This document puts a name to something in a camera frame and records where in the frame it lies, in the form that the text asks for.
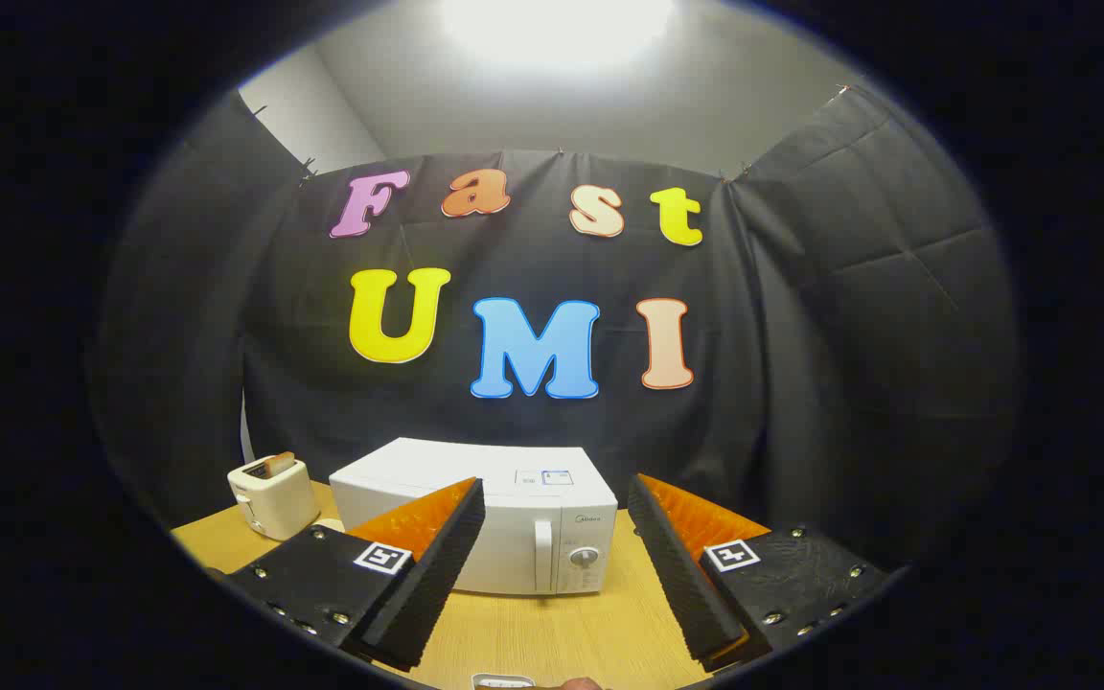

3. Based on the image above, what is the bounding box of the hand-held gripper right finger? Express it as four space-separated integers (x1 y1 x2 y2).
627 473 898 674

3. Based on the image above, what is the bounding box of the white toaster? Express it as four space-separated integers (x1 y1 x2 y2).
227 452 321 541

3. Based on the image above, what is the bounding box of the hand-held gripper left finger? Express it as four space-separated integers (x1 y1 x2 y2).
226 477 487 672

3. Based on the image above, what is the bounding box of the white microwave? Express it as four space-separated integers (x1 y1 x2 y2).
329 438 619 597

